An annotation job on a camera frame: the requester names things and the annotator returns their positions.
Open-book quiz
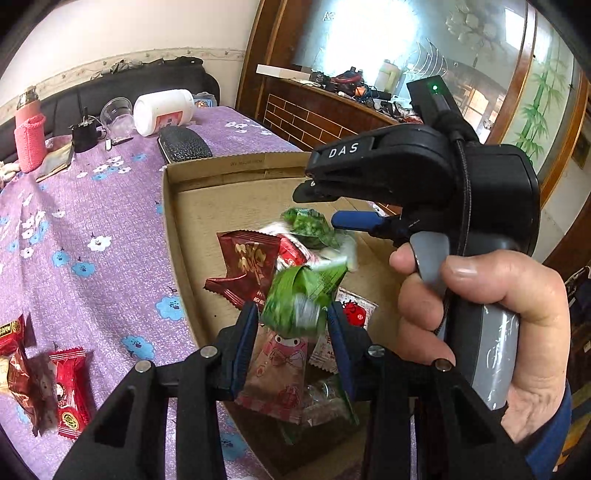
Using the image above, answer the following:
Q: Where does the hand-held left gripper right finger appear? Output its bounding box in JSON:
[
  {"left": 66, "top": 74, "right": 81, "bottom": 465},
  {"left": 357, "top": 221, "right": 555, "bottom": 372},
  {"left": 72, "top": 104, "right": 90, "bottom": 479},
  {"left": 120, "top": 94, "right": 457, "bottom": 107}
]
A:
[{"left": 325, "top": 302, "right": 525, "bottom": 480}]

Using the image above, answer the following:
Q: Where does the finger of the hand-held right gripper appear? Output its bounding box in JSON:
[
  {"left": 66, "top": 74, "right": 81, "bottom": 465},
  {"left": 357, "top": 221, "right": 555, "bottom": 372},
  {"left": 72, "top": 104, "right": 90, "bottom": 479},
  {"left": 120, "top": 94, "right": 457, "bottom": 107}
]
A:
[
  {"left": 293, "top": 179, "right": 371, "bottom": 205},
  {"left": 331, "top": 210, "right": 408, "bottom": 238}
]

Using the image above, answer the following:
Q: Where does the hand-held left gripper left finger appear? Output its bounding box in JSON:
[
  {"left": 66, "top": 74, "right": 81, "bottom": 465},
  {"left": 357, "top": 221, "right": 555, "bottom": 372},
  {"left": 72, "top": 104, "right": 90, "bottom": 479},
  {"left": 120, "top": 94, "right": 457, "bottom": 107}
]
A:
[{"left": 53, "top": 302, "right": 259, "bottom": 480}]

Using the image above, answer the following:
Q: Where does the small white red snack packet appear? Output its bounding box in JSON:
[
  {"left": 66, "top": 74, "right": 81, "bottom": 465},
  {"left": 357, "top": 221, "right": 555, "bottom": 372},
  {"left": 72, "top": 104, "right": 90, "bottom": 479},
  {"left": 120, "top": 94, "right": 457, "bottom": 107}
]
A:
[
  {"left": 333, "top": 286, "right": 378, "bottom": 332},
  {"left": 308, "top": 332, "right": 343, "bottom": 370}
]

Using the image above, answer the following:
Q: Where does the green pea snack packet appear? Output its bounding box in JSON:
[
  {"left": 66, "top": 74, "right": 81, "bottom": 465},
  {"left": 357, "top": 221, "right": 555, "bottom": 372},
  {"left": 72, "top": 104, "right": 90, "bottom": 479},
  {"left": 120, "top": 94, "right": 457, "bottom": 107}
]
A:
[{"left": 281, "top": 207, "right": 360, "bottom": 274}]

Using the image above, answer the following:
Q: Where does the pink checked snack packet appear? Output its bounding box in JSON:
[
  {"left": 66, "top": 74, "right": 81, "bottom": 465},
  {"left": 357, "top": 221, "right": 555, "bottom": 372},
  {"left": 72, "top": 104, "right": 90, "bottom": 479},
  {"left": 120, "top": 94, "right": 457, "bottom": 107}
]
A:
[{"left": 235, "top": 329, "right": 311, "bottom": 424}]

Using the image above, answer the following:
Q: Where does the clear green-ended snack packet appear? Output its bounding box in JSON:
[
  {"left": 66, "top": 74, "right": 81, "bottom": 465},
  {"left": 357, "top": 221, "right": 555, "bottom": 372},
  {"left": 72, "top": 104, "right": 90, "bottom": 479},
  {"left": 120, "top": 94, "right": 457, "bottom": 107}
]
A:
[{"left": 278, "top": 373, "right": 362, "bottom": 445}]

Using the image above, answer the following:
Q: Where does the dark red glossy snack packet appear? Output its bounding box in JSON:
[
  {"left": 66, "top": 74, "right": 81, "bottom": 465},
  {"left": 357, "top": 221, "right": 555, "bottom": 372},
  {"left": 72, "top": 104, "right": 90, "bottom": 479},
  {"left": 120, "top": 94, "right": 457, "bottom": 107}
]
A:
[{"left": 204, "top": 230, "right": 283, "bottom": 311}]

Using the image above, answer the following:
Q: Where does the cardboard box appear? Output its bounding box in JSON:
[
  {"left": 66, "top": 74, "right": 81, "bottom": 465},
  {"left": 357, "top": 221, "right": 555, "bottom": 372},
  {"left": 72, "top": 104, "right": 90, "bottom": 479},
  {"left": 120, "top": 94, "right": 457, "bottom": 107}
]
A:
[{"left": 160, "top": 150, "right": 419, "bottom": 480}]

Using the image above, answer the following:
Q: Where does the red figure print snack packet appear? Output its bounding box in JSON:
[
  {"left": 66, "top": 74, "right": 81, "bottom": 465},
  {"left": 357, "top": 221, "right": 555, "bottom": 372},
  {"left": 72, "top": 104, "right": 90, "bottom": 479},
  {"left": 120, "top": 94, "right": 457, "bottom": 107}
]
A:
[{"left": 48, "top": 348, "right": 94, "bottom": 438}]

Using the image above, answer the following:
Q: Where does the dark brown snack packet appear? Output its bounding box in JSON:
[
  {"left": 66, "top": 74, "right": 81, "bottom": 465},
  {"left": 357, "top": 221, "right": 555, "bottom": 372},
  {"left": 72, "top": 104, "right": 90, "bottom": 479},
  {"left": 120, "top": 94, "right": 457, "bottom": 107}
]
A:
[{"left": 6, "top": 345, "right": 60, "bottom": 438}]

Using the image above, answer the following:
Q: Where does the person's right forearm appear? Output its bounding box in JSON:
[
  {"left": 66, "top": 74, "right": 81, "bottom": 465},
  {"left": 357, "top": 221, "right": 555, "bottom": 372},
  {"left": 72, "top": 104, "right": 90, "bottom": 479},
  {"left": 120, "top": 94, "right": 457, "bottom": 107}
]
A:
[{"left": 522, "top": 383, "right": 575, "bottom": 474}]

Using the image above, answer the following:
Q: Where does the person's right hand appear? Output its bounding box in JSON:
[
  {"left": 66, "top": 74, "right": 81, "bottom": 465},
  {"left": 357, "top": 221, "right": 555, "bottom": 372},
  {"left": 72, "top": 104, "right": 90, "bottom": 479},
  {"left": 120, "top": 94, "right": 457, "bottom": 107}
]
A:
[{"left": 389, "top": 244, "right": 574, "bottom": 445}]

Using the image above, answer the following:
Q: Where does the wooden mirror cabinet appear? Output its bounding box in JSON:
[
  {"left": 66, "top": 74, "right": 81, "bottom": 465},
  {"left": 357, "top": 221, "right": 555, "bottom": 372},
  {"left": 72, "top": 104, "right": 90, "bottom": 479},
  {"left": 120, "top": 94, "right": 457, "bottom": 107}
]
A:
[{"left": 235, "top": 0, "right": 591, "bottom": 264}]

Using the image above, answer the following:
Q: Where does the white jug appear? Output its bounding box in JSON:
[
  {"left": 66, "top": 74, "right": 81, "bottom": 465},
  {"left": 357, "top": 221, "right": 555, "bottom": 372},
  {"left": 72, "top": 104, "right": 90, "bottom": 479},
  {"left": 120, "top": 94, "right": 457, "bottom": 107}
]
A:
[{"left": 375, "top": 60, "right": 401, "bottom": 93}]

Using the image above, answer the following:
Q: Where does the white flat box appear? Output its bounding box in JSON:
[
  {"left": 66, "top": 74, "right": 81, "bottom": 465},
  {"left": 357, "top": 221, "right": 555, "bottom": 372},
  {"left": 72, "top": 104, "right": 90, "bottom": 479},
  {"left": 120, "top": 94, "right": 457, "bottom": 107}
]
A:
[{"left": 256, "top": 64, "right": 320, "bottom": 80}]

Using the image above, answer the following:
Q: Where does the black patterned glasses case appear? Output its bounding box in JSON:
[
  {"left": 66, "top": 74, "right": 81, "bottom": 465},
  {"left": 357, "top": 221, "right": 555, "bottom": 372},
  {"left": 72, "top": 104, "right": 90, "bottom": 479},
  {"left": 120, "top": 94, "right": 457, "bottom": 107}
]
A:
[{"left": 157, "top": 126, "right": 214, "bottom": 165}]

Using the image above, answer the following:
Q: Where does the purple floral tablecloth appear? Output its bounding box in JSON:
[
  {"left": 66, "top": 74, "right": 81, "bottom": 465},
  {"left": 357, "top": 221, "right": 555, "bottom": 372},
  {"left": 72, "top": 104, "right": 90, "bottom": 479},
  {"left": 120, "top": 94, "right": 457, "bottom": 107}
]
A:
[{"left": 0, "top": 105, "right": 308, "bottom": 480}]

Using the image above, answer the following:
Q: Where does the white plastic jar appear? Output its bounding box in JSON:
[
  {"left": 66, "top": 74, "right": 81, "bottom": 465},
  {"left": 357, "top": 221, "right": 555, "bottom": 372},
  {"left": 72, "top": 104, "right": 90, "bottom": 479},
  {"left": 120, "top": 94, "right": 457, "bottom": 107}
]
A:
[{"left": 133, "top": 89, "right": 197, "bottom": 138}]

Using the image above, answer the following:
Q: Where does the dark cloth bundle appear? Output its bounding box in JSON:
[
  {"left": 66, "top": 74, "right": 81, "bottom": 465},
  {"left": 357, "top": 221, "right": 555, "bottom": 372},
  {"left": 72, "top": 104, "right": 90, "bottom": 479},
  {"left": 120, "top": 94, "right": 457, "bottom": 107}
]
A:
[{"left": 88, "top": 54, "right": 207, "bottom": 83}]

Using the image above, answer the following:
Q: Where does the clear plastic cup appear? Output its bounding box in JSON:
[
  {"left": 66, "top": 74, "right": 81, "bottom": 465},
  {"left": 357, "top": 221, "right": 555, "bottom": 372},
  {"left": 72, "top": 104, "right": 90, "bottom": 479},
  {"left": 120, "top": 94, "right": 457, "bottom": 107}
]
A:
[{"left": 100, "top": 98, "right": 136, "bottom": 140}]

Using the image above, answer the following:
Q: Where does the small notebook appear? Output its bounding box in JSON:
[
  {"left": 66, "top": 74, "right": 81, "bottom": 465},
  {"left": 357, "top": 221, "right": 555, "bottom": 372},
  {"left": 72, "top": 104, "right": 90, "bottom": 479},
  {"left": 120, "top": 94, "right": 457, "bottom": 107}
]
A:
[{"left": 35, "top": 138, "right": 75, "bottom": 184}]

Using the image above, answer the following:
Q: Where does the black sofa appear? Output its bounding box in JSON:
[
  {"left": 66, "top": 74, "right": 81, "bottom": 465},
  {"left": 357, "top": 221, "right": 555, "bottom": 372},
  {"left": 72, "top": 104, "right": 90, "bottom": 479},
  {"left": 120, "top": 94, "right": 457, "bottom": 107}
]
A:
[{"left": 0, "top": 62, "right": 221, "bottom": 127}]

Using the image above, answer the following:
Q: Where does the pink sleeved bottle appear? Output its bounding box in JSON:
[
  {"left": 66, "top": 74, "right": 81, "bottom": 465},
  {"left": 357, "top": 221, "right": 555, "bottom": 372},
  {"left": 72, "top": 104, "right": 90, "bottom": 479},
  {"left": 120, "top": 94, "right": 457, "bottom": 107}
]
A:
[{"left": 14, "top": 87, "right": 48, "bottom": 174}]

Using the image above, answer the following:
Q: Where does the pile of cables and gadgets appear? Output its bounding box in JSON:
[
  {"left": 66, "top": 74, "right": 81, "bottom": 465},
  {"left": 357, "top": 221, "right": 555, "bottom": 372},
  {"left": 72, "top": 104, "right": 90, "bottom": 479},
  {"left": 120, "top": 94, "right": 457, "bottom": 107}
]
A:
[{"left": 309, "top": 62, "right": 419, "bottom": 123}]

